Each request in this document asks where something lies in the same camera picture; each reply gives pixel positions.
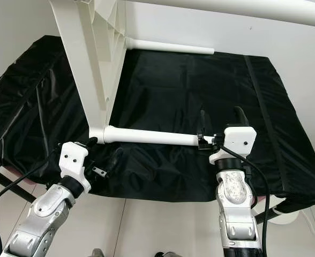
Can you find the black robot right foot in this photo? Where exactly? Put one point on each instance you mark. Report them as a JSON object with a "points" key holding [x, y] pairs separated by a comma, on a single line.
{"points": [[165, 254]]}

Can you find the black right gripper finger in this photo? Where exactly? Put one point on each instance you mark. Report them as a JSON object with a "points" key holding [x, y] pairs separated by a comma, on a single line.
{"points": [[240, 115], [203, 123]]}

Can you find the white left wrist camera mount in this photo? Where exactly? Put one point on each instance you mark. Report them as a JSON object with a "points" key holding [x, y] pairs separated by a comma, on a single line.
{"points": [[73, 158]]}

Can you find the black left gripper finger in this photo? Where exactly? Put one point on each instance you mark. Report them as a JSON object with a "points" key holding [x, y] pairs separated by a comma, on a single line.
{"points": [[92, 141], [117, 156]]}

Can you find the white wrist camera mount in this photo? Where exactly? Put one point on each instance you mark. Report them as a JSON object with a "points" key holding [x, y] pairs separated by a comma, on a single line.
{"points": [[240, 136], [73, 158]]}

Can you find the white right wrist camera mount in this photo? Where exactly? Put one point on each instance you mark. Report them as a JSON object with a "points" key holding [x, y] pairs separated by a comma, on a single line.
{"points": [[240, 136]]}

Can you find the white plastic children table top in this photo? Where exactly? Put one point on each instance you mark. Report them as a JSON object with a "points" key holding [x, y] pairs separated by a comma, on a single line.
{"points": [[82, 64]]}

